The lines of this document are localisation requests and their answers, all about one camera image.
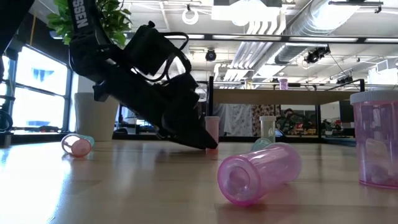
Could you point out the beige plant pot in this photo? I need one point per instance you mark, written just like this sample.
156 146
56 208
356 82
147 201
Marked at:
90 124

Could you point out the large bright window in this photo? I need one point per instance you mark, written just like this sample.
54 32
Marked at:
40 93

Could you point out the round black ceiling camera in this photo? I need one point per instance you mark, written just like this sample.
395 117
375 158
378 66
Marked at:
211 55

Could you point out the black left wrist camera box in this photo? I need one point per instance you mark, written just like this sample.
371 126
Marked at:
149 49

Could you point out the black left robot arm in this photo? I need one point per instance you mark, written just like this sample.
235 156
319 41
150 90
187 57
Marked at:
84 40

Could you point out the silver ventilation duct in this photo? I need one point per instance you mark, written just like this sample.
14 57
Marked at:
311 28

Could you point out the black overhead rig camera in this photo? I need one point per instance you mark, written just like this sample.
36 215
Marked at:
315 55

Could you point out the purple medicine bottle white cap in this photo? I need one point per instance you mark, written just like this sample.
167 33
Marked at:
376 140
264 171
283 84

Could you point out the black overhead rig beam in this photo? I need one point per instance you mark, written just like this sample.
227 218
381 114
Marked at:
361 40

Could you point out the person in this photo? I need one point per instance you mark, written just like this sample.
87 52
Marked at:
287 119

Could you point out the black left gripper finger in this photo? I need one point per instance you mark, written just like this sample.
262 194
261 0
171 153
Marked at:
183 130
199 112

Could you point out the brown floral cloth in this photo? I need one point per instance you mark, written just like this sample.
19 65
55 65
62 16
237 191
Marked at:
264 109

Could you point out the wooden shelf board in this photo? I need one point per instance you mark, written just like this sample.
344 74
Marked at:
280 97

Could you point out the white air conditioner unit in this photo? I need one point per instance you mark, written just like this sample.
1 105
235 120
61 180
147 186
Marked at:
385 74

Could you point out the white floral cloth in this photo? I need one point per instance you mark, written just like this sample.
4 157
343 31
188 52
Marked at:
233 121

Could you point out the yellow medicine bottle white cap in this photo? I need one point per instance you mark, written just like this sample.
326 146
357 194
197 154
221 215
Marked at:
267 127
248 84

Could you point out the black monitor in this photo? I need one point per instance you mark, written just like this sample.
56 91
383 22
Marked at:
345 115

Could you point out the black base block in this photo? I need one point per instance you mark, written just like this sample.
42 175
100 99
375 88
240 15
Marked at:
5 140

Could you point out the pink medicine bottle white cap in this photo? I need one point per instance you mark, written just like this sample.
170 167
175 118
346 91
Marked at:
213 127
79 147

